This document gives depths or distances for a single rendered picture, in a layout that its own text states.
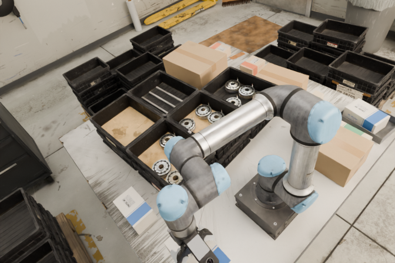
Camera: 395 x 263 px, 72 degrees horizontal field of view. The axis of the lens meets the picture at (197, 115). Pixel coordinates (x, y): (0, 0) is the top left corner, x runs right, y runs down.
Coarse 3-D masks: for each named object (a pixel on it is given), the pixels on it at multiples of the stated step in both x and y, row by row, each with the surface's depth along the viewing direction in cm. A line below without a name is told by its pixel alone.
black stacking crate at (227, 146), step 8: (200, 96) 175; (208, 96) 169; (192, 104) 173; (208, 104) 175; (216, 104) 168; (224, 104) 162; (176, 112) 164; (184, 112) 170; (224, 112) 167; (176, 120) 168; (240, 136) 155; (232, 144) 152; (216, 152) 143; (224, 152) 148
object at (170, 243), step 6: (198, 228) 91; (168, 240) 90; (168, 246) 88; (174, 246) 88; (210, 246) 86; (216, 246) 86; (216, 252) 85; (222, 252) 84; (192, 258) 84; (222, 258) 83; (228, 258) 83
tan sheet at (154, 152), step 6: (168, 132) 166; (156, 144) 160; (150, 150) 157; (156, 150) 157; (162, 150) 156; (144, 156) 155; (150, 156) 154; (156, 156) 154; (162, 156) 153; (144, 162) 152; (150, 162) 151; (174, 168) 146
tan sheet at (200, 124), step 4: (200, 104) 179; (192, 112) 175; (188, 116) 173; (196, 120) 169; (200, 120) 168; (204, 120) 168; (196, 124) 167; (200, 124) 166; (204, 124) 166; (208, 124) 165; (196, 128) 164; (200, 128) 164; (204, 128) 164; (196, 132) 162
